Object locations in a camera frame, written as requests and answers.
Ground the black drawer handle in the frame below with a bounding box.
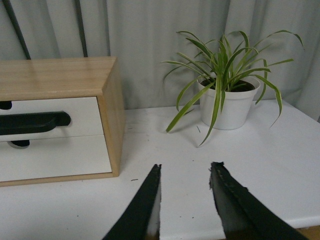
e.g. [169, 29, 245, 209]
[0, 111, 71, 136]

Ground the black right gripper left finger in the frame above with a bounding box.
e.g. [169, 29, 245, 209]
[103, 164, 162, 240]

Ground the grey vertical pole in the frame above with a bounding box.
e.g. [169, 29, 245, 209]
[3, 0, 31, 60]
[74, 0, 88, 58]

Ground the grey vertical pole right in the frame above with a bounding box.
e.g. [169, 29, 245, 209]
[74, 0, 88, 58]

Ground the wooden drawer cabinet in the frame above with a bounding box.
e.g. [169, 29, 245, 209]
[0, 56, 125, 187]

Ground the grey vertical pole left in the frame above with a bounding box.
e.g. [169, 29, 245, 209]
[3, 0, 31, 60]

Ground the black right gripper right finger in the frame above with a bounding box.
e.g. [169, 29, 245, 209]
[209, 162, 307, 240]

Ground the white drawer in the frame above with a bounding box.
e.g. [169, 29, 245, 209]
[0, 135, 112, 182]
[0, 97, 104, 142]

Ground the white front lower drawer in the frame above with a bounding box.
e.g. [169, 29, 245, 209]
[0, 135, 112, 182]

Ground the white plant pot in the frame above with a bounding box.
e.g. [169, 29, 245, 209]
[199, 76, 260, 130]

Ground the green spider plant right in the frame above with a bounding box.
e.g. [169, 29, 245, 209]
[161, 29, 305, 148]

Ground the white front top drawer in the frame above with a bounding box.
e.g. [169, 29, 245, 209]
[0, 97, 104, 142]

